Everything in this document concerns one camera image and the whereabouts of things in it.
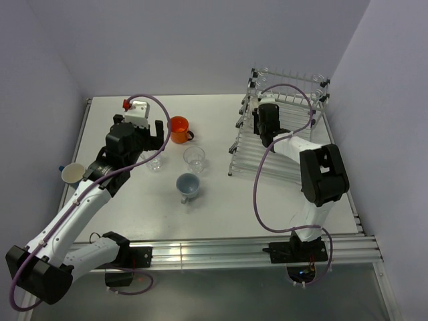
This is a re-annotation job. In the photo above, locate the dark blue cup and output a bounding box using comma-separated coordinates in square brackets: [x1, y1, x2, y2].
[59, 163, 86, 187]

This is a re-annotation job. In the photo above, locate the clear glass left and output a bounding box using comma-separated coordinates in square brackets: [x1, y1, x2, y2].
[140, 150, 163, 171]

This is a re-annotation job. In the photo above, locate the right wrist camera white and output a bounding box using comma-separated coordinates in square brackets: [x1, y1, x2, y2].
[257, 93, 277, 107]

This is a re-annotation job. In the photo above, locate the metal wire dish rack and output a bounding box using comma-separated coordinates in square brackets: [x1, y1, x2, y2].
[228, 67, 332, 176]

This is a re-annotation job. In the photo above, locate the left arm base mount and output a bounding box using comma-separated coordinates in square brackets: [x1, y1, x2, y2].
[104, 246, 152, 288]

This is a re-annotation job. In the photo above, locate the clear glass right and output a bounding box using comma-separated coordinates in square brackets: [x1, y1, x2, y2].
[183, 146, 205, 174]

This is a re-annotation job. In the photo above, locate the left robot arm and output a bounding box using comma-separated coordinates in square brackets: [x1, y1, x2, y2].
[5, 114, 170, 310]

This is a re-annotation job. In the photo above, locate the purple cable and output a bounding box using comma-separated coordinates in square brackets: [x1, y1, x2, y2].
[8, 94, 172, 310]
[252, 83, 332, 285]

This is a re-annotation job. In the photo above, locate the clear glass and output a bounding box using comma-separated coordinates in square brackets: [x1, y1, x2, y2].
[183, 146, 205, 174]
[140, 150, 163, 171]

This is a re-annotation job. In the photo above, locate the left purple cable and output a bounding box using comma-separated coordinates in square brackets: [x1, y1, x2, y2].
[8, 94, 172, 310]

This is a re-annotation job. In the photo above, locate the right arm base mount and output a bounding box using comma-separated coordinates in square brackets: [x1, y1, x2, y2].
[262, 232, 328, 284]

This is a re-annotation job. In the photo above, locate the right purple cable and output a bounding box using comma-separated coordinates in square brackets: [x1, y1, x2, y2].
[252, 83, 332, 285]

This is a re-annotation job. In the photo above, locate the light blue footed cup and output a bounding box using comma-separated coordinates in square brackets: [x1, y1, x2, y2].
[176, 173, 200, 204]

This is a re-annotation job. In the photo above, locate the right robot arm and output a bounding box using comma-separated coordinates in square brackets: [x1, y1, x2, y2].
[253, 103, 350, 261]

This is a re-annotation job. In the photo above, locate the aluminium mounting rail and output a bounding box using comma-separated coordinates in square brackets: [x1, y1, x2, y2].
[130, 234, 383, 271]

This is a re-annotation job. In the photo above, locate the orange plastic mug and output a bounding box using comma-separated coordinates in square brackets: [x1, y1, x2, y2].
[171, 116, 195, 144]

